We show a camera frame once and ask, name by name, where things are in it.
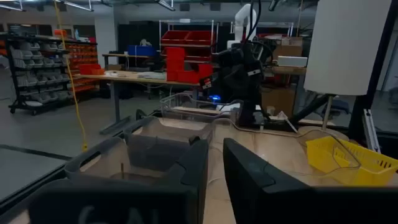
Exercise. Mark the blue storage bin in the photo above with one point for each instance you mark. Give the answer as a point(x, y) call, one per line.
point(141, 50)

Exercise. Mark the brown cardboard box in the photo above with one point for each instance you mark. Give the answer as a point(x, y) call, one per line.
point(278, 101)

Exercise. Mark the long wooden workbench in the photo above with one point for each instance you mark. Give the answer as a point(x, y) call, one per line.
point(130, 77)

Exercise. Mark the black rack with grey bins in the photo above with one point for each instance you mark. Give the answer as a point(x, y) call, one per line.
point(34, 71)

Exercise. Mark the white flat panel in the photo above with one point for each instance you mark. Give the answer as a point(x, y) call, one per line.
point(345, 46)

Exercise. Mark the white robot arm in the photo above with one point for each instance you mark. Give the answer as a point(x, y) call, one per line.
point(244, 21)

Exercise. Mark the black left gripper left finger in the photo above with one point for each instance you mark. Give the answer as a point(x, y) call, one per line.
point(130, 202)

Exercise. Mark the black frame post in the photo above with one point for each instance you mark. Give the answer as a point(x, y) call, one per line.
point(373, 77)

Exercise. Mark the stack of red bins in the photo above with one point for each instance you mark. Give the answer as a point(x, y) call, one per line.
point(183, 68)

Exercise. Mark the yellow slotted plastic basket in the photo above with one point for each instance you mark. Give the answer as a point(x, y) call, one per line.
point(376, 165)

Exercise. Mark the red bin on workbench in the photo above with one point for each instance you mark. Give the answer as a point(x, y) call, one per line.
point(90, 69)

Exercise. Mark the white flat box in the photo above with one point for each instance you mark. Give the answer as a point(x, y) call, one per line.
point(292, 61)

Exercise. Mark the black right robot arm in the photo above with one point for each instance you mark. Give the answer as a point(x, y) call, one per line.
point(242, 74)

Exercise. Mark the smoky grey transparent basket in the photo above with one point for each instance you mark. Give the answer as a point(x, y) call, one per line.
point(155, 152)

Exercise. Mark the rack with orange bins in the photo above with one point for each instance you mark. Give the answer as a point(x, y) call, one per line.
point(82, 59)

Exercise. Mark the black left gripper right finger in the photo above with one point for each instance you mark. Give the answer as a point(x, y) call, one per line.
point(280, 202)

